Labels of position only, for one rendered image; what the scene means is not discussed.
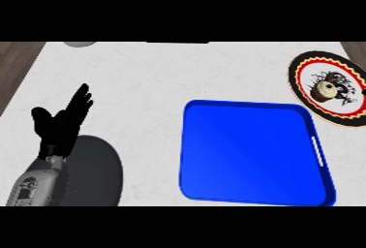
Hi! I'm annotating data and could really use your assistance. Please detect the grey round object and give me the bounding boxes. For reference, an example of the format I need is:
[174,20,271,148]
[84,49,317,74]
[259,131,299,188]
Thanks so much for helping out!
[63,41,99,48]

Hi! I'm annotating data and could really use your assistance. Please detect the dark grey round plate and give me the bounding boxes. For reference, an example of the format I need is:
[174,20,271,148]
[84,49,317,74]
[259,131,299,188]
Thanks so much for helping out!
[57,135,124,207]

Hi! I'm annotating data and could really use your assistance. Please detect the brown cupcake with cream top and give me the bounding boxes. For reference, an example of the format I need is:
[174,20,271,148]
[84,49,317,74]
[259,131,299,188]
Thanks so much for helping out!
[308,79,341,104]

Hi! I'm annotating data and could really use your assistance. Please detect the blue rectangular tray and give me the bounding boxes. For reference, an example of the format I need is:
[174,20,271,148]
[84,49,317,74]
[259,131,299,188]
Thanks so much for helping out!
[177,99,338,207]

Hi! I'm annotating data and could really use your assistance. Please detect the black red patterned plate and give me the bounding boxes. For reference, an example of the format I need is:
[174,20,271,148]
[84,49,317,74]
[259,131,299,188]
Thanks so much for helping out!
[286,49,366,128]

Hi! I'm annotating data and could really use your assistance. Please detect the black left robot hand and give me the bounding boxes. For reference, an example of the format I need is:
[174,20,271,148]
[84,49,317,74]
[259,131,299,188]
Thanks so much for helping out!
[29,82,96,160]

